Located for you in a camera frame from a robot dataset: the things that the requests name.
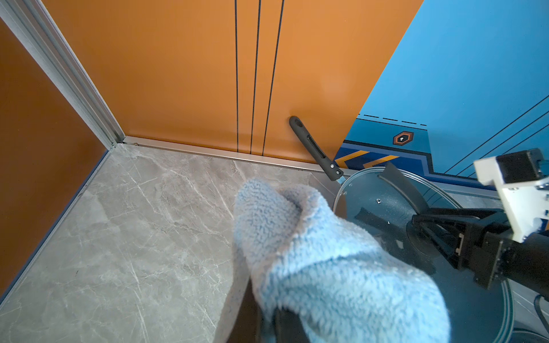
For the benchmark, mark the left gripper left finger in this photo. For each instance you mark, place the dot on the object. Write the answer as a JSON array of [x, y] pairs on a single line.
[[247, 326]]

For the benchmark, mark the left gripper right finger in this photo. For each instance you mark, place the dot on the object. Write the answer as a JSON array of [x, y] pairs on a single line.
[[288, 328]]

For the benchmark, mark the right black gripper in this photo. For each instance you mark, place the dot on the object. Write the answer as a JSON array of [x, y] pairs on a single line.
[[478, 240]]

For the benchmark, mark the light blue microfibre cloth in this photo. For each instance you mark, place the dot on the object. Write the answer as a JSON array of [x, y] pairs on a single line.
[[332, 274]]

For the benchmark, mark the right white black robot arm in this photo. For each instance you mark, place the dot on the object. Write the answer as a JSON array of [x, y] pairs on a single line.
[[529, 267]]

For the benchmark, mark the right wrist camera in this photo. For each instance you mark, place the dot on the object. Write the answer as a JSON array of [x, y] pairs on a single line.
[[521, 181]]

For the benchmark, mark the glass lid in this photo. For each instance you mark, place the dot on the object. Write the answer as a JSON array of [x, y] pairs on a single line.
[[476, 314]]

